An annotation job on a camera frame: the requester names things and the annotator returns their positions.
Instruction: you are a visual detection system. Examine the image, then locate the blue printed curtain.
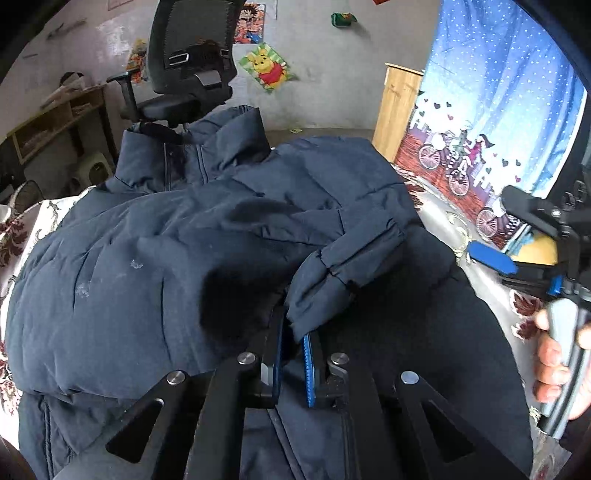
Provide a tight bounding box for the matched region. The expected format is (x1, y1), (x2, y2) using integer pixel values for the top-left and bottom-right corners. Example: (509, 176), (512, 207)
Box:
(392, 0), (587, 252)

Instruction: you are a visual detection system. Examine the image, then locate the yellow bear wall poster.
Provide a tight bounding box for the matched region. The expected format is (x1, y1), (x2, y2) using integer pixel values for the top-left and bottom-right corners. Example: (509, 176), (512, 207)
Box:
(238, 42), (298, 93)

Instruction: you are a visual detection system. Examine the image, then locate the grey plastic stool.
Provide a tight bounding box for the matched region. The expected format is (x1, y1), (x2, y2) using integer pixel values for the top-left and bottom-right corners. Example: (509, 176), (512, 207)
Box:
(69, 150), (114, 188)

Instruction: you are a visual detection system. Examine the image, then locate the desk clutter pile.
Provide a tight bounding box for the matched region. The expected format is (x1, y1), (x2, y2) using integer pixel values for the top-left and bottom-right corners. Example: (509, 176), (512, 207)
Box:
(58, 71), (88, 93)

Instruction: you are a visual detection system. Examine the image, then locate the navy puffer jacket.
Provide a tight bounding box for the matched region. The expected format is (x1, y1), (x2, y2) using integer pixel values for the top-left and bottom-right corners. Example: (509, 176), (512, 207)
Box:
(4, 105), (534, 480)

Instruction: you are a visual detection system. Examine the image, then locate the dark wire fan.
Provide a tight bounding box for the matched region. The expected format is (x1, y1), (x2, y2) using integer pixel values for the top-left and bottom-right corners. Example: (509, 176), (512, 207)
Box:
(0, 180), (42, 208)

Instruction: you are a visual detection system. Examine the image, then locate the wooden desk with shelves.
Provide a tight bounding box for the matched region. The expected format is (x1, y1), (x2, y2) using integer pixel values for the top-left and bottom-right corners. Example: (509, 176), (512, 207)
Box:
(7, 85), (116, 162)

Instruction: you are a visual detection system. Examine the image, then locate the person's right hand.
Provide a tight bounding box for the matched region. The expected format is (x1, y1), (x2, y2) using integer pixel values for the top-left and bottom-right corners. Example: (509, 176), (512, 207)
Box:
(533, 307), (591, 421)

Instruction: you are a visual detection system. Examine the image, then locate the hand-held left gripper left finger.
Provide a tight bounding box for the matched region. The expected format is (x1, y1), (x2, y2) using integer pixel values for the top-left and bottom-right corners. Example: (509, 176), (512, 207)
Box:
(60, 314), (289, 480)

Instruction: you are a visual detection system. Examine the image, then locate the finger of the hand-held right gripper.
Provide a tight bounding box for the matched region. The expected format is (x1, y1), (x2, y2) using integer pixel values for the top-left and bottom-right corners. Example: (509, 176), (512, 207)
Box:
(466, 242), (561, 291)
(501, 185), (561, 227)

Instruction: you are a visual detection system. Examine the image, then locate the colourful cartoon wall poster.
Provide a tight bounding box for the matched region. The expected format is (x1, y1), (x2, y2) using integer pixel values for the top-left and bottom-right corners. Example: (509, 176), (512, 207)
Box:
(124, 39), (148, 84)

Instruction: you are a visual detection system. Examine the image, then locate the cartoon figures wall poster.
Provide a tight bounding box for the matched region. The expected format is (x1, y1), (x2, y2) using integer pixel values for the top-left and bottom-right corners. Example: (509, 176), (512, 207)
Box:
(233, 0), (267, 44)

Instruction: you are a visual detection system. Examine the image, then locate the light wooden cabinet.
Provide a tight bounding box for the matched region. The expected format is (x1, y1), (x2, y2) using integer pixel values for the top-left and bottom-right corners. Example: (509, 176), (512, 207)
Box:
(372, 63), (424, 162)

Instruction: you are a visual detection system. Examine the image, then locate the floral bedspread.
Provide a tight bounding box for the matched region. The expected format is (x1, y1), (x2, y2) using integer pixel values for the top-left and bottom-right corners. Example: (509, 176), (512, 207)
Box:
(0, 171), (578, 480)

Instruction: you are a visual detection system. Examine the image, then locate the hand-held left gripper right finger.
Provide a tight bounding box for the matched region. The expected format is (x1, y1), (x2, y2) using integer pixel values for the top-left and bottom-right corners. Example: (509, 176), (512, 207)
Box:
(301, 331), (527, 480)

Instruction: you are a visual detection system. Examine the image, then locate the black mesh office chair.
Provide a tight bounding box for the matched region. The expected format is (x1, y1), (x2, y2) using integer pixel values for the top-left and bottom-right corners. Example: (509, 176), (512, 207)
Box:
(107, 0), (238, 127)

